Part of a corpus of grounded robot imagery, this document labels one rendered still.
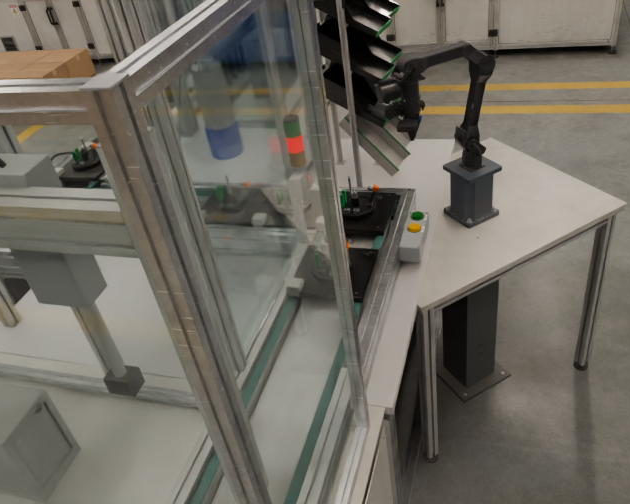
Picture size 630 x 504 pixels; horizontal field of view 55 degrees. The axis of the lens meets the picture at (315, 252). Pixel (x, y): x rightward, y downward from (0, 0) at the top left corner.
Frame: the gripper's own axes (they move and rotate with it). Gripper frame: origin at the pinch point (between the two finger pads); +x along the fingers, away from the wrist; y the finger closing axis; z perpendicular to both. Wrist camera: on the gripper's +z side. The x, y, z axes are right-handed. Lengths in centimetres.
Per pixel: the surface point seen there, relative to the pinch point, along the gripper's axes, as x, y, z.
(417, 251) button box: 30.8, 24.0, -4.3
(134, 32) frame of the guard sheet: -61, 83, 34
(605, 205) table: 40, -21, -64
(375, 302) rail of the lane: 29, 51, 4
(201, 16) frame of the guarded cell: -74, 121, -1
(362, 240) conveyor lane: 33.8, 15.9, 16.1
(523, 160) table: 40, -52, -35
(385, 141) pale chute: 19.0, -28.7, 15.8
